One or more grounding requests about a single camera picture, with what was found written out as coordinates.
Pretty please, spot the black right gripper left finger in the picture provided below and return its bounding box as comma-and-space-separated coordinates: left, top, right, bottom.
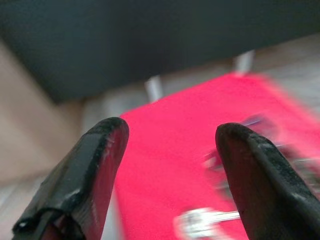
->
12, 116, 130, 240

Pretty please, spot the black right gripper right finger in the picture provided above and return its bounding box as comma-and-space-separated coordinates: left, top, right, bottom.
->
215, 121, 320, 240

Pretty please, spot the bunch of keys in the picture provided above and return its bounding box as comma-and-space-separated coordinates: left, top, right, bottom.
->
237, 113, 283, 131
174, 207, 242, 238

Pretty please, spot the red plastic stool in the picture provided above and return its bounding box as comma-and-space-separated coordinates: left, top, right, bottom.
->
113, 72, 320, 240

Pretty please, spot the black low cabinet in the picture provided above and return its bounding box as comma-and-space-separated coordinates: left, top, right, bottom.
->
0, 0, 320, 103

